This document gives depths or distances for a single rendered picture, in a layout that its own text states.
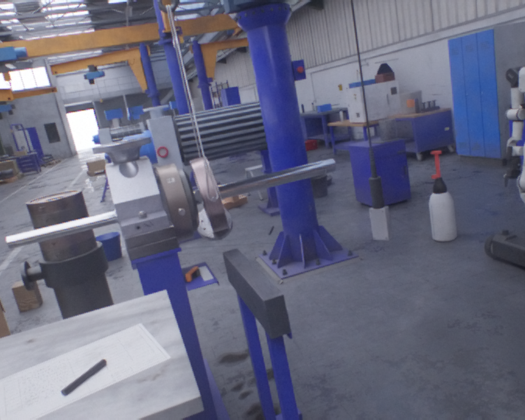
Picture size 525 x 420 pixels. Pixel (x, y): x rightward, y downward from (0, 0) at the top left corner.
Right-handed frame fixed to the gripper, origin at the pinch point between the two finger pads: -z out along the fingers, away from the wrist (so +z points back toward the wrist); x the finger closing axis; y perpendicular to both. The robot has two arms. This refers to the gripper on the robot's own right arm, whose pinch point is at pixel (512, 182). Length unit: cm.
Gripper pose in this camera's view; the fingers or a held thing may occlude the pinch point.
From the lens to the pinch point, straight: 388.2
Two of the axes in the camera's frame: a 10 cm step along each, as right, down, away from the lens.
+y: 3.1, 1.7, -9.4
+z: 0.1, -9.8, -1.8
